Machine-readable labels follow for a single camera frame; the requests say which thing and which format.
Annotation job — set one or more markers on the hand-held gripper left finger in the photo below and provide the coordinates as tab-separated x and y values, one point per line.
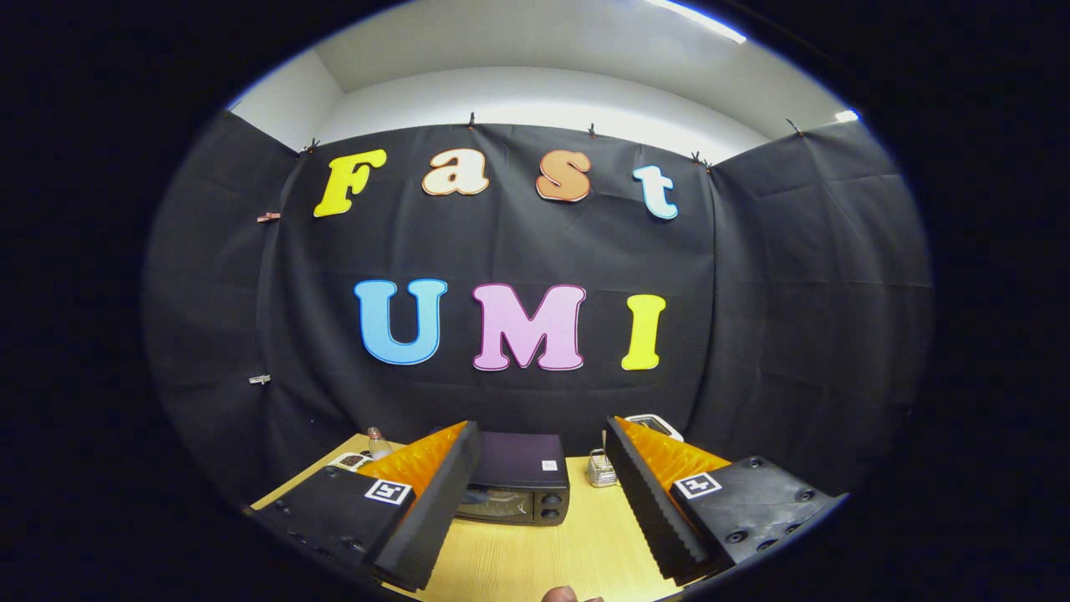
439	518

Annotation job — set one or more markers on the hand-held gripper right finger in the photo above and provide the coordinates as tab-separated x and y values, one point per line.
648	510

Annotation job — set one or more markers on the black toaster oven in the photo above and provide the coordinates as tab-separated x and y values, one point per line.
518	460

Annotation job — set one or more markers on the white bread toaster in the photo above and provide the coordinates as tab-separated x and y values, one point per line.
669	428

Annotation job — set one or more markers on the clear plastic water bottle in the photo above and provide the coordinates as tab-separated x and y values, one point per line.
378	447

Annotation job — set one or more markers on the white divided snack tray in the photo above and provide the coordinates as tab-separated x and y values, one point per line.
347	460

